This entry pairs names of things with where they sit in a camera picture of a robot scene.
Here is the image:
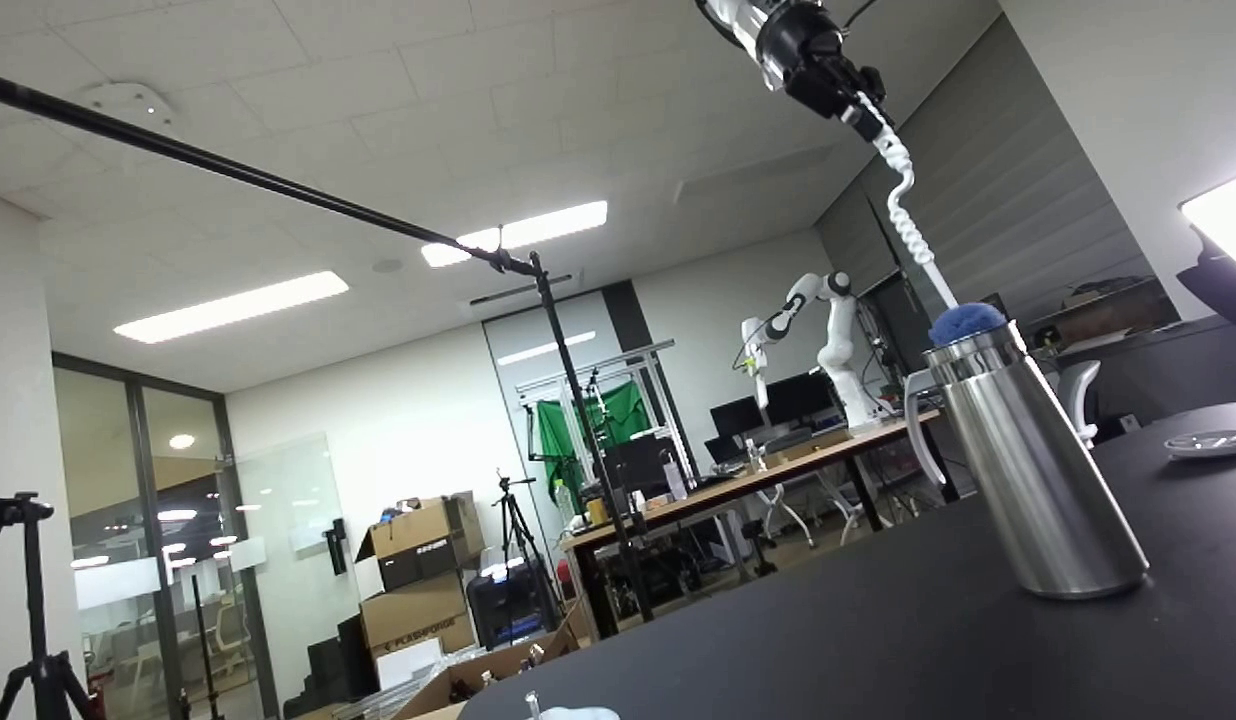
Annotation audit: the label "black desk monitor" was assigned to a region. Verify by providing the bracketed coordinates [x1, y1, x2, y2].
[707, 391, 770, 444]
[763, 368, 848, 434]

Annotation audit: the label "small black tripod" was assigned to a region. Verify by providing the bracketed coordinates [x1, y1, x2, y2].
[494, 467, 551, 573]

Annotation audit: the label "black boom pole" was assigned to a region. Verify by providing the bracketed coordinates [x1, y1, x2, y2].
[0, 70, 548, 282]

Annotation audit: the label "cardboard box open flap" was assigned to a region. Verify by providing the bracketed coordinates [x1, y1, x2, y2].
[352, 491, 488, 592]

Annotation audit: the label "black light stand pole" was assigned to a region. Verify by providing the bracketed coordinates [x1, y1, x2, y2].
[526, 247, 657, 625]

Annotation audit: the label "glass door black frame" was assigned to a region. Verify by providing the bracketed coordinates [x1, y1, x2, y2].
[50, 349, 284, 720]

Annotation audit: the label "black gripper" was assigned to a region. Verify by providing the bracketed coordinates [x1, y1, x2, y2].
[753, 0, 896, 139]

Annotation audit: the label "dark storage bag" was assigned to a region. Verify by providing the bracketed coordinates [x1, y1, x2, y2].
[465, 556, 566, 651]

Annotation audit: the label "closed cardboard box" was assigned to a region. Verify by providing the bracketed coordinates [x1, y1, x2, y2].
[358, 573, 476, 656]

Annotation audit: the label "bright panel lamp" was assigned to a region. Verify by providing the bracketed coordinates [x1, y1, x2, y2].
[1171, 169, 1236, 339]

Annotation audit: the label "black desk screen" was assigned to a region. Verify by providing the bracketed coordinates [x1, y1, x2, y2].
[599, 435, 682, 506]

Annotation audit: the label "rectangular ceiling light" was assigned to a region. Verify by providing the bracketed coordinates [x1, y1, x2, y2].
[418, 195, 612, 274]
[114, 268, 352, 349]

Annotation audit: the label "black camera tripod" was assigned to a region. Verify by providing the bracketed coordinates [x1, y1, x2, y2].
[0, 488, 108, 720]

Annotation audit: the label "low open cardboard box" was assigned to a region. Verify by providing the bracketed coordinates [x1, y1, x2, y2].
[389, 622, 586, 720]

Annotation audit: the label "silver metal bottle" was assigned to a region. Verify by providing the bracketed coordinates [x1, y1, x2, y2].
[929, 316, 1158, 606]

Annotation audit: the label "grey window blinds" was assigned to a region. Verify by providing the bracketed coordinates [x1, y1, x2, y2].
[814, 11, 1187, 351]

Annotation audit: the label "clear plate with screws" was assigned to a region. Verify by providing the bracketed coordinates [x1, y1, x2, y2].
[516, 689, 624, 720]

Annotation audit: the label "round ceiling detector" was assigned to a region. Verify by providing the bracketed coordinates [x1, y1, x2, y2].
[73, 76, 188, 131]

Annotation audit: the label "clear round bottle lid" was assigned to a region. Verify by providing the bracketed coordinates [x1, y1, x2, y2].
[1158, 395, 1236, 467]

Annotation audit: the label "white office chair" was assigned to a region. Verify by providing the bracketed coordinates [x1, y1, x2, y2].
[1057, 357, 1110, 453]

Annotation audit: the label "green backdrop cloth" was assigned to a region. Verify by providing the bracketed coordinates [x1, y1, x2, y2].
[526, 380, 657, 513]

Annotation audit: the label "wooden desk black legs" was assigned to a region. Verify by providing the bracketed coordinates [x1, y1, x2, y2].
[556, 413, 947, 642]

